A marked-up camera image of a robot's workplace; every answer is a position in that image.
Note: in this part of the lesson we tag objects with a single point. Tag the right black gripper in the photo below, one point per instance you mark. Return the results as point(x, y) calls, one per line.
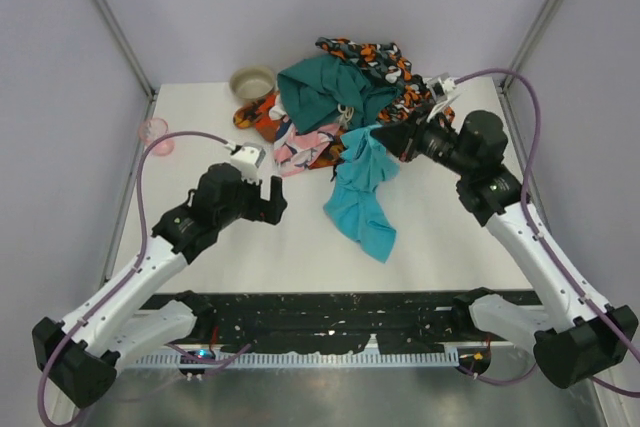
point(411, 140)

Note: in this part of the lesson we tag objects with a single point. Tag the black orange camouflage cloth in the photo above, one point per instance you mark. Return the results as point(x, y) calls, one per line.
point(384, 64)

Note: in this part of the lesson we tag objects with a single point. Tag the pink transparent plastic cup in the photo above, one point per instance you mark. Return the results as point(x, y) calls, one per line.
point(151, 130)

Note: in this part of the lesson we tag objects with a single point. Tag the slotted cable duct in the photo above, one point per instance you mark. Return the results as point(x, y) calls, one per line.
point(369, 358)

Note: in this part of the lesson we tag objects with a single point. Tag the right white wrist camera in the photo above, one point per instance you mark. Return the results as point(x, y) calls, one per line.
point(443, 91)

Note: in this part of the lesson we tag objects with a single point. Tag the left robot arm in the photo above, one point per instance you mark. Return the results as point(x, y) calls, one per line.
point(84, 353)

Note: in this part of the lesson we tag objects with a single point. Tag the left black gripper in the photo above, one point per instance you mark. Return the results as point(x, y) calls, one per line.
point(267, 204)

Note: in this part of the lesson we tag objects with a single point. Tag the light blue cloth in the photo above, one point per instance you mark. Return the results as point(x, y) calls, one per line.
point(353, 206)

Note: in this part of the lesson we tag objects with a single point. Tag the right aluminium frame post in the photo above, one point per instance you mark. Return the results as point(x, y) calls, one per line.
point(542, 20)

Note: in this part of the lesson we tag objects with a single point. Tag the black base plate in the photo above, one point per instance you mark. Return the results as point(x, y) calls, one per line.
point(335, 323)

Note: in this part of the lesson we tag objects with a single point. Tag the orange black patterned cloth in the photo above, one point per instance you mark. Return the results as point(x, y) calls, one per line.
point(264, 116)

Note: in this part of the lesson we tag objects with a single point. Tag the dark teal cloth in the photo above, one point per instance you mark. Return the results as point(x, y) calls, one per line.
point(313, 90)

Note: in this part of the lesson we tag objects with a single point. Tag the aluminium frame post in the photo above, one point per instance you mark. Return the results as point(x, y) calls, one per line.
point(118, 35)
point(542, 20)

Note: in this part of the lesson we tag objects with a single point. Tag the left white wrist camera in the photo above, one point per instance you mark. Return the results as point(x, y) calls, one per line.
point(247, 159)

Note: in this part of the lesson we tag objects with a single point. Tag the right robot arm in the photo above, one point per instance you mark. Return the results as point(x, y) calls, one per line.
point(578, 333)

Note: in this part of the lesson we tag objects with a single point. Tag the beige ceramic bowl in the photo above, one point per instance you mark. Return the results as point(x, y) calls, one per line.
point(252, 83)

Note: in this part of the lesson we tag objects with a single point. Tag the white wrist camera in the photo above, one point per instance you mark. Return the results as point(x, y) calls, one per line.
point(443, 91)
point(247, 159)

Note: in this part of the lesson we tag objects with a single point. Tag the pink white patterned cloth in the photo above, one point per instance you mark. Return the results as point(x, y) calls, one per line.
point(295, 153)

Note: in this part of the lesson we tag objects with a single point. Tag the left aluminium frame post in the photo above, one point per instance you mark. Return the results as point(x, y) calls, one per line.
point(118, 35)

